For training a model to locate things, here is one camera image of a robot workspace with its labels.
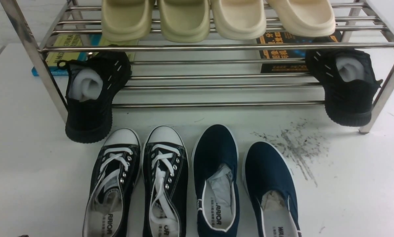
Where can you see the stainless steel shoe rack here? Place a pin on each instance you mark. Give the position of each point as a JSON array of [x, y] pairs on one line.
[[38, 54]]

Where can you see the navy slip-on shoe right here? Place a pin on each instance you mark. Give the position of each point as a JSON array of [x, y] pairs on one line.
[[269, 184]]

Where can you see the green foam slipper right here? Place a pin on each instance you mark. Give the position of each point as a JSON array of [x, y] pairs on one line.
[[184, 21]]

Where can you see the green foam slipper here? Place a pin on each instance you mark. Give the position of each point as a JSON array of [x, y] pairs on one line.
[[124, 20], [184, 21]]

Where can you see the green foam slipper left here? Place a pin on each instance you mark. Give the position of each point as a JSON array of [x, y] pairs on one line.
[[124, 20]]

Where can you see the black knit sneaker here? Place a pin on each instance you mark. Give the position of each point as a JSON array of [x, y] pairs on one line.
[[90, 92], [349, 83]]

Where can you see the cream foam slipper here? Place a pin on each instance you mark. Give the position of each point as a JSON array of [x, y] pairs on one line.
[[239, 19], [306, 18]]

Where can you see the navy slip-on shoe left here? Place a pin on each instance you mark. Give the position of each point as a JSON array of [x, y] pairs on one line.
[[215, 166]]

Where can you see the yellow and blue book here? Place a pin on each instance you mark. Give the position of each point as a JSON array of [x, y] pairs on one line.
[[72, 40]]

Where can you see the black and orange book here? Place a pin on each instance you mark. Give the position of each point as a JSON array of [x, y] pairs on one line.
[[282, 54]]

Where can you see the navy slip-on shoe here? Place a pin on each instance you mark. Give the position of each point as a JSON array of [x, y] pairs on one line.
[[215, 166], [269, 184]]

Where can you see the black canvas lace-up sneaker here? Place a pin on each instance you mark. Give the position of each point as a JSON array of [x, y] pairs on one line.
[[113, 180], [164, 163]]

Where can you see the cream foam slipper left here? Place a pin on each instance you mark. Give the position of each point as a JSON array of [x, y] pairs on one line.
[[239, 19]]

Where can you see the black knit sneaker left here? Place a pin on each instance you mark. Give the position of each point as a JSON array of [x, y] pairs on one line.
[[90, 92]]

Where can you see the black knit sneaker right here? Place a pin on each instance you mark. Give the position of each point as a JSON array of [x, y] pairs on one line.
[[349, 83]]

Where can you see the cream foam slipper right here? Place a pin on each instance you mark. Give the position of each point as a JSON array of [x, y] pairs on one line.
[[306, 18]]

